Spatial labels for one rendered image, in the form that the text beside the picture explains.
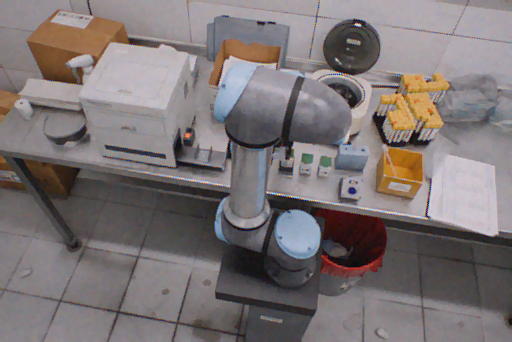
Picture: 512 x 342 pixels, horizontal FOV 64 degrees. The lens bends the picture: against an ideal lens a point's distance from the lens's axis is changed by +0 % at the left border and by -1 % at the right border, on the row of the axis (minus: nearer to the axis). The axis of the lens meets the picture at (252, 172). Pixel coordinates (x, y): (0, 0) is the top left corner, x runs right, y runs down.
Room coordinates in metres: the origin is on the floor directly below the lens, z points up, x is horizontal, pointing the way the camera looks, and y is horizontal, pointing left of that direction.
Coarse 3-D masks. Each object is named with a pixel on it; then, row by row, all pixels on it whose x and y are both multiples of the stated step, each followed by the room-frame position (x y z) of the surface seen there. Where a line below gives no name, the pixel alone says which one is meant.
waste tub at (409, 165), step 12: (384, 156) 0.89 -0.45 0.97; (396, 156) 0.93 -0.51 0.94; (408, 156) 0.92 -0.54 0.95; (420, 156) 0.91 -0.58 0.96; (384, 168) 0.84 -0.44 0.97; (396, 168) 0.92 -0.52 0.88; (408, 168) 0.92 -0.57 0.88; (420, 168) 0.86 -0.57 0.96; (384, 180) 0.81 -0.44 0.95; (396, 180) 0.80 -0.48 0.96; (408, 180) 0.80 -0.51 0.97; (420, 180) 0.82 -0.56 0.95; (384, 192) 0.81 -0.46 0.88; (396, 192) 0.80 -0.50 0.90; (408, 192) 0.79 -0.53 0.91
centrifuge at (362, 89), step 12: (324, 72) 1.29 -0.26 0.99; (336, 72) 1.30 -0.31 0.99; (324, 84) 1.26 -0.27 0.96; (348, 84) 1.26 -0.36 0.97; (360, 84) 1.23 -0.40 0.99; (360, 96) 1.19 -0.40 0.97; (360, 108) 1.10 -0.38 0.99; (360, 120) 1.07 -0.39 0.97; (348, 132) 1.04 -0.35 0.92; (348, 144) 1.02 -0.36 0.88
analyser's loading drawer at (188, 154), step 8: (176, 152) 0.90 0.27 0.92; (184, 152) 0.91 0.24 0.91; (192, 152) 0.91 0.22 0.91; (200, 152) 0.91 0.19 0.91; (208, 152) 0.91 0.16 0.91; (216, 152) 0.92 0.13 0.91; (224, 152) 0.91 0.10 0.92; (184, 160) 0.87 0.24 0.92; (192, 160) 0.87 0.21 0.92; (200, 160) 0.87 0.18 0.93; (208, 160) 0.87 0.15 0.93; (216, 160) 0.88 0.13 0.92; (224, 160) 0.87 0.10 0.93; (224, 168) 0.86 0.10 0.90
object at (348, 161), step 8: (344, 152) 0.90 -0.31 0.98; (352, 152) 0.90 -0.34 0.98; (360, 152) 0.90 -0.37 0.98; (368, 152) 0.91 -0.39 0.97; (336, 160) 0.91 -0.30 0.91; (344, 160) 0.90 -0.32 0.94; (352, 160) 0.90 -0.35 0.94; (360, 160) 0.89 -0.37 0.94; (336, 168) 0.90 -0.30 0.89; (344, 168) 0.90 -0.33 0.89; (352, 168) 0.89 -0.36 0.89; (360, 168) 0.89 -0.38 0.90
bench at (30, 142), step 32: (288, 64) 1.44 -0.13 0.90; (320, 64) 1.43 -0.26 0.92; (0, 128) 1.00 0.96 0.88; (32, 128) 1.01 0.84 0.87; (64, 128) 1.02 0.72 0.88; (224, 128) 1.07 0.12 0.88; (448, 128) 1.14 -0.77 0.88; (480, 128) 1.15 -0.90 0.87; (64, 160) 0.87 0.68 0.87; (96, 160) 0.88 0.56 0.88; (128, 160) 0.89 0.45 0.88; (480, 160) 0.98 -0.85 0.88; (32, 192) 0.93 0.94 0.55; (160, 192) 1.16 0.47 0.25; (192, 192) 1.16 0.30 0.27; (224, 192) 1.17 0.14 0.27; (288, 192) 0.79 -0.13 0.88; (320, 192) 0.80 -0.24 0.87; (64, 224) 0.95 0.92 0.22; (384, 224) 1.04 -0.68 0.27; (416, 224) 1.05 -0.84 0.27; (448, 224) 0.70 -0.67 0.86
